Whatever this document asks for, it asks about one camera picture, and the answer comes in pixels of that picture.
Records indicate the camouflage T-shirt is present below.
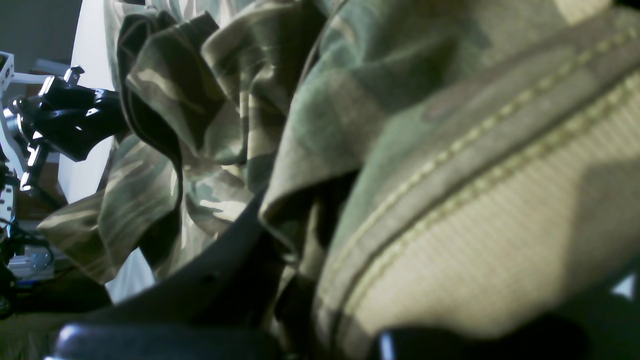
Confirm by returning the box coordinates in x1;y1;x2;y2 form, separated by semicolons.
0;0;640;360

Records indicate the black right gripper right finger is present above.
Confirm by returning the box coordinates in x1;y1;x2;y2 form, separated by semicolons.
370;280;640;360

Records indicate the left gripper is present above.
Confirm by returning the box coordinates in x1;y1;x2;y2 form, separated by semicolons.
15;66;128;162

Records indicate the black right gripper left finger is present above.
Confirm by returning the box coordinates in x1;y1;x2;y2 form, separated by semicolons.
49;193;285;360

